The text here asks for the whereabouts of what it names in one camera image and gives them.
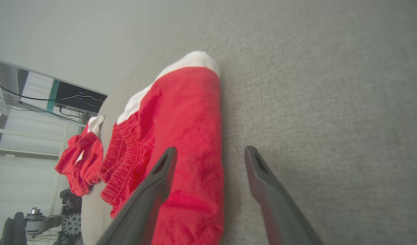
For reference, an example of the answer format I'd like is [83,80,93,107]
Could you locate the red shorts with white stripe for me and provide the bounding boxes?
[100,51,225,245]

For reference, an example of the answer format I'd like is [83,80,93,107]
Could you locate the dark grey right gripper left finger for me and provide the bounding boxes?
[96,147,177,245]

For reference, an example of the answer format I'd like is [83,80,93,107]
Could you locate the white shelf frame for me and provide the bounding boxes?
[0,109,71,218]

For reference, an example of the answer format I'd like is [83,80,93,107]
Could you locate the red t-shirt with white sleeves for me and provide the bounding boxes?
[54,116,105,197]

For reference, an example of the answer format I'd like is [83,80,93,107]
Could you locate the black electronic box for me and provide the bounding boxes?
[54,81,108,113]

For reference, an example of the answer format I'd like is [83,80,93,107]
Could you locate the grey metal machine part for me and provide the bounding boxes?
[25,208,62,235]

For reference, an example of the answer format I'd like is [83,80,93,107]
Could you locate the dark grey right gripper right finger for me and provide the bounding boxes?
[244,146,323,245]

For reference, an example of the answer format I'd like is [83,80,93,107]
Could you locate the grey desk top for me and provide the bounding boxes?
[0,57,108,125]

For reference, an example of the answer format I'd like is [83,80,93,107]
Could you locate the black chair back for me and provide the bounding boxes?
[0,212,28,245]

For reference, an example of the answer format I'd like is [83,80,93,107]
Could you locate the black desk cable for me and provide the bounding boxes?
[0,68,55,102]

